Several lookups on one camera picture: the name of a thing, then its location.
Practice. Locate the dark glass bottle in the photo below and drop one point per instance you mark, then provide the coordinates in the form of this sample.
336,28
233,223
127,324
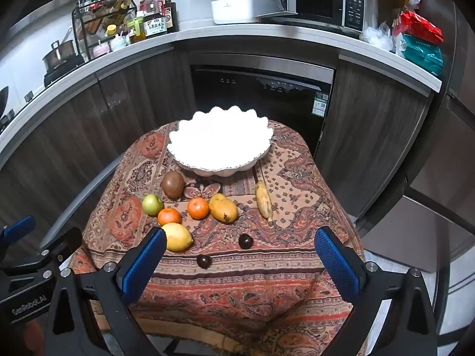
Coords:
170,13

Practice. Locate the green packet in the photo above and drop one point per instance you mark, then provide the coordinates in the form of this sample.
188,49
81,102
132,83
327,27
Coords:
421,55

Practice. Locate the green apple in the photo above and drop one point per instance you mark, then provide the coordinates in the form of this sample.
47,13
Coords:
152,204

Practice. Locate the small yellow banana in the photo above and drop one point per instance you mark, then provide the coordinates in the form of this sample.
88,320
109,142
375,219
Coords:
263,200

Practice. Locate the dark wood cabinet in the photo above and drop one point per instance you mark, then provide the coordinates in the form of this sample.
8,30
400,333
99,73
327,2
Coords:
371,129
74,137

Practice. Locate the row of seasoning bottles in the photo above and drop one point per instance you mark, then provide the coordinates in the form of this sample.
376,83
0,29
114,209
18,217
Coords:
111,3

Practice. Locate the pink ceramic condiment pot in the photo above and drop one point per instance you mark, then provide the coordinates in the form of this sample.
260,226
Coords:
100,49

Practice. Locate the orange mandarin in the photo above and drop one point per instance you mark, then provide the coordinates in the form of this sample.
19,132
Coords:
198,208
169,216

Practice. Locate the large soy sauce bottle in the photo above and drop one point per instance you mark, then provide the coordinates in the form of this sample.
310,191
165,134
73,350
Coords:
155,18

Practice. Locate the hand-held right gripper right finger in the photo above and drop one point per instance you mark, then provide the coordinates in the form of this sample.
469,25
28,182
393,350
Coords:
336,263

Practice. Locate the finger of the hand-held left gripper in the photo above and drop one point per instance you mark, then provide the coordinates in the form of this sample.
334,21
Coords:
22,224
63,243

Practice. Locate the dark purple passion fruit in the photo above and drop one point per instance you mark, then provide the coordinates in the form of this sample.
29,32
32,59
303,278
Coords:
245,241
204,261

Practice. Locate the black built-in dishwasher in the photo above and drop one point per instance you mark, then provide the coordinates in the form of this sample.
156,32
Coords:
259,92

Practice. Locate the brown kiwi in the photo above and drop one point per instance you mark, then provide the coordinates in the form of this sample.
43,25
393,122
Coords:
173,185

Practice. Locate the yellow capped jar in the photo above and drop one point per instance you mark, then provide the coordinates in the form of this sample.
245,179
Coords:
111,29

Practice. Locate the red snack packet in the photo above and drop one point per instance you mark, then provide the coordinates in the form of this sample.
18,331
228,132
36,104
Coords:
417,26

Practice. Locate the yellow lemon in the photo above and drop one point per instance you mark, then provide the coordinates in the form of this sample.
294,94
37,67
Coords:
179,237

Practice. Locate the wall socket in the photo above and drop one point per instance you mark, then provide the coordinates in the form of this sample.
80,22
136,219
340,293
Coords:
30,96

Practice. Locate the patterned red tablecloth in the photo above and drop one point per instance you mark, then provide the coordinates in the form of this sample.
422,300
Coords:
241,296

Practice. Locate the white scalloped bowl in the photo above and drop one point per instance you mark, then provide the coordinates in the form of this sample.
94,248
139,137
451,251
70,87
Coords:
219,141

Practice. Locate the grey refrigerator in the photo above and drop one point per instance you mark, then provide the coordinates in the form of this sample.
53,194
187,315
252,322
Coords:
438,207

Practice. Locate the yellow mango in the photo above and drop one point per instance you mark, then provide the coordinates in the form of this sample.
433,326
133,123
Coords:
222,207

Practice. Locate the black gas stove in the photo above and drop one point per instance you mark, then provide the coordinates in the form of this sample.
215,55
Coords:
63,72

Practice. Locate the white plastic bags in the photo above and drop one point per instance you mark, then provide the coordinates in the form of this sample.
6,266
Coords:
376,37

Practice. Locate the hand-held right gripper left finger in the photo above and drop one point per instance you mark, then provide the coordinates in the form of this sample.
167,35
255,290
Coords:
143,263

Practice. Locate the white ceramic condiment pot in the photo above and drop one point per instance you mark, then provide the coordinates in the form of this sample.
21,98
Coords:
119,41

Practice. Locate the steel cooking pot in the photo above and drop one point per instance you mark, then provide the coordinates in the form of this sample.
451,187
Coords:
57,55

